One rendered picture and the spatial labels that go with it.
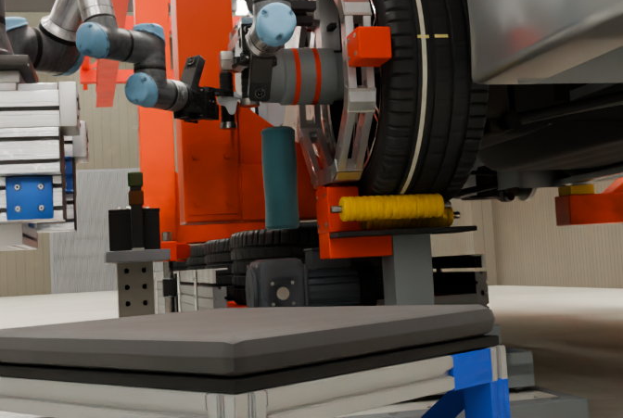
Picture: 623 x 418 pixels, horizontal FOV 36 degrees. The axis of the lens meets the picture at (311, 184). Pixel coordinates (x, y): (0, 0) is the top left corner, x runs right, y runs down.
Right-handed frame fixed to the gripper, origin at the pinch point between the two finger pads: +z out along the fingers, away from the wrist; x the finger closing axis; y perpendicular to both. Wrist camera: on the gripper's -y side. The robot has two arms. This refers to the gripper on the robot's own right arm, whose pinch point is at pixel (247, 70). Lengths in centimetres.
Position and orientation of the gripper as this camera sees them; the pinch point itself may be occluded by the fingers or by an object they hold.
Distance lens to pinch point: 217.4
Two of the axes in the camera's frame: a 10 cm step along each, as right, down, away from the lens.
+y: -0.5, -10.0, 0.8
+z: -2.3, 0.9, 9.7
